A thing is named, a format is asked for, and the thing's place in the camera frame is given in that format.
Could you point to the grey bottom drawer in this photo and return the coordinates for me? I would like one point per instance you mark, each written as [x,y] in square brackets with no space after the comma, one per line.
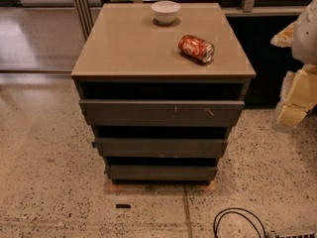
[187,173]

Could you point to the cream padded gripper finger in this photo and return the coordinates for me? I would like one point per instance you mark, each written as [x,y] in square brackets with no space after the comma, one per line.
[283,39]
[298,96]

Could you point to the red soda can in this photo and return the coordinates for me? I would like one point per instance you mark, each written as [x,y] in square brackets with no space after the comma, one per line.
[196,48]

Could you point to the grey drawer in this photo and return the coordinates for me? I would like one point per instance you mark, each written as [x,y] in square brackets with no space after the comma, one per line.
[187,173]
[161,148]
[170,113]

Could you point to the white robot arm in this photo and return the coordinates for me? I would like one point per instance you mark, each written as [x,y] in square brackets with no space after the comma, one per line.
[304,39]

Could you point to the grey top drawer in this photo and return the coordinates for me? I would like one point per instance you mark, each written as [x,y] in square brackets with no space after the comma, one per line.
[170,113]

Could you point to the grey power strip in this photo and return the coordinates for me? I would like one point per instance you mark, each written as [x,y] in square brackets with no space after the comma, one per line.
[299,233]

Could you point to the white ceramic bowl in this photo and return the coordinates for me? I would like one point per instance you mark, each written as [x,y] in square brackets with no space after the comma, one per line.
[165,11]

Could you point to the grey-brown drawer cabinet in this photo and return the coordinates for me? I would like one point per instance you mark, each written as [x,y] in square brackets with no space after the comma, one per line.
[130,56]

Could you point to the grey middle drawer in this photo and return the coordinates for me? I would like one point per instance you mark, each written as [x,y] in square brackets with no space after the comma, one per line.
[161,148]

